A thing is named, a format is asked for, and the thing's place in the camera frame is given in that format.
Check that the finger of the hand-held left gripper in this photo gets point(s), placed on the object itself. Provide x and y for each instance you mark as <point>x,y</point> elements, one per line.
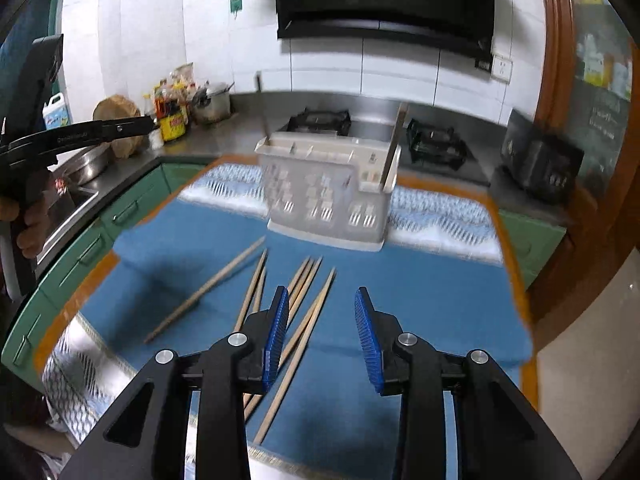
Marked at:
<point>100,132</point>

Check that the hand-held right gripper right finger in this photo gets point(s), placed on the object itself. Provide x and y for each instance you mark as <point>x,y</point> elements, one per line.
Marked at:
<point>365,340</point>

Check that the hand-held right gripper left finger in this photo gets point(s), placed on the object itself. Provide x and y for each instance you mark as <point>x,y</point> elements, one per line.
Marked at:
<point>277,340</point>

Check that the bunch of wooden chopsticks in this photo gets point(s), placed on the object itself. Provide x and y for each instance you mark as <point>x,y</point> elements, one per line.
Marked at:
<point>320,300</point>

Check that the white plastic chopstick holder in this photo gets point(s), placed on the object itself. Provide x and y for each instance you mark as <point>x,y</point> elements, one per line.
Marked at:
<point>325,195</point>

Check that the long wooden chopstick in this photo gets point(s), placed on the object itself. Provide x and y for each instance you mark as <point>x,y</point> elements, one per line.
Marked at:
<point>396,145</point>

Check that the person's left hand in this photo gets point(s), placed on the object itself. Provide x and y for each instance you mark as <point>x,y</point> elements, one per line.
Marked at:
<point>35,230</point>

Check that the round wooden chopping block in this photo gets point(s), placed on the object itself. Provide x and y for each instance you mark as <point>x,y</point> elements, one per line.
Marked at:
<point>117,110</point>

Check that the white jug with blue label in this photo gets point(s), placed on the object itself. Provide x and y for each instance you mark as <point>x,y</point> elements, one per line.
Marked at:
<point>56,112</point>

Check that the steel bowl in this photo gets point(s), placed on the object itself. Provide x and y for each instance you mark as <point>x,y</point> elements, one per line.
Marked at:
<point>90,165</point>

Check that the small white jar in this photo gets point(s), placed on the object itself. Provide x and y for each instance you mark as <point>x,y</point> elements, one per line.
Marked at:
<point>156,139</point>

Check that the blue striped cloth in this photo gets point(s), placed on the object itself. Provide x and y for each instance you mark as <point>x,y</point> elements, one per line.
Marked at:
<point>425,300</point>

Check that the steel sink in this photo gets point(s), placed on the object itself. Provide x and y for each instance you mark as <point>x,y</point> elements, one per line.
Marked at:
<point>65,220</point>

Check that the seasoning packets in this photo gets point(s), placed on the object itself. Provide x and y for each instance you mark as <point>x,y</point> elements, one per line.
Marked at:
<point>182,76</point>

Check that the steel pressure cooker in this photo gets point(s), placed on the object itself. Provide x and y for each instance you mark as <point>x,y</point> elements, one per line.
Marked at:
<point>212,105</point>

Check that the white blue patterned tablecloth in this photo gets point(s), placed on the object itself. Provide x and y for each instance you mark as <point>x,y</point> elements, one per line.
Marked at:
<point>440,220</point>

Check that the black gas stove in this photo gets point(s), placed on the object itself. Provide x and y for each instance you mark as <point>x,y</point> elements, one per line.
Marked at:
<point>320,120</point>

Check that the black countertop appliance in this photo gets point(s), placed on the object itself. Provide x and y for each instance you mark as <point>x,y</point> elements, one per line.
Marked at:
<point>540,160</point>

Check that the wooden glass door cabinet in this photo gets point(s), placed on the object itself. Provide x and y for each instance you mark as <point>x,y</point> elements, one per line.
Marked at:
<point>555,85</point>

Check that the green wall sticker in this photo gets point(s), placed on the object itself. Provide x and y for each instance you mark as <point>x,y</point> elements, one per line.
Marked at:
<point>236,1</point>

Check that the white wall socket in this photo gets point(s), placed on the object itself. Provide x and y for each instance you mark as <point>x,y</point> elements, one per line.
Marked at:
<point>502,68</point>

